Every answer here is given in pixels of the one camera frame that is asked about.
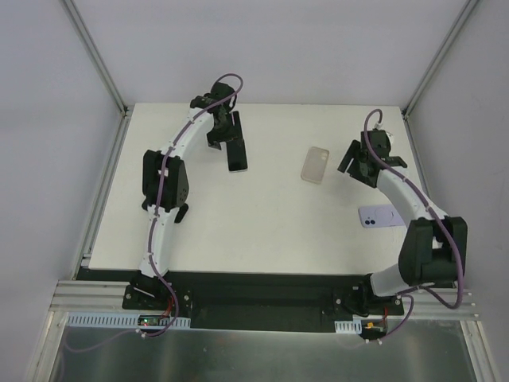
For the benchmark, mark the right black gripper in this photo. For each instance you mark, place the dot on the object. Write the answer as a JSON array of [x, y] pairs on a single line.
[[359, 167]]

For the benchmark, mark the purple phone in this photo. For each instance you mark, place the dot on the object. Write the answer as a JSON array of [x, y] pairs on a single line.
[[379, 216]]

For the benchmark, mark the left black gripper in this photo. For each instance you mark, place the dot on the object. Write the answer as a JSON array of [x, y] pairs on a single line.
[[224, 134]]

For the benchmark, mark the left aluminium frame post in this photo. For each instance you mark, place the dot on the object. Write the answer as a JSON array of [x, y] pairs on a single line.
[[91, 49]]

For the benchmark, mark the white cable duct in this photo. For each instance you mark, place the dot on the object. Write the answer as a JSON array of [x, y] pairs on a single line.
[[125, 321], [349, 327]]

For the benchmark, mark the right white cable duct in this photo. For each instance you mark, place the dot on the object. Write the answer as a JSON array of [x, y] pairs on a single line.
[[349, 327]]

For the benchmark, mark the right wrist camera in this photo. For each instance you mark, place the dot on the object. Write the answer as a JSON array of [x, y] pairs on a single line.
[[390, 137]]

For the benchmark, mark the left white cable duct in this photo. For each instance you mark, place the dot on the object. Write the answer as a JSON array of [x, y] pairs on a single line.
[[125, 321]]

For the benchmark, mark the clear phone case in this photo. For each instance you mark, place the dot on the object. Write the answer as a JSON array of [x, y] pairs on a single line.
[[314, 165]]

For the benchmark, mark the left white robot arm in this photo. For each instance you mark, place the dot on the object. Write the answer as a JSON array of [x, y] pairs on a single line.
[[165, 185]]

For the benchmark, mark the right aluminium frame post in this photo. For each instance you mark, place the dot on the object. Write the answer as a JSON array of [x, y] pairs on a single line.
[[461, 20]]

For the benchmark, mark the aluminium rail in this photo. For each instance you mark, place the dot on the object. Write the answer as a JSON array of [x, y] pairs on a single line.
[[93, 296]]

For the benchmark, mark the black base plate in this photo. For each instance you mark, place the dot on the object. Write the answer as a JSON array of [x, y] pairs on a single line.
[[262, 302]]

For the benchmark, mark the aluminium frame post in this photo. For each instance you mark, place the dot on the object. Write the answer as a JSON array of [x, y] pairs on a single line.
[[461, 20], [91, 49]]

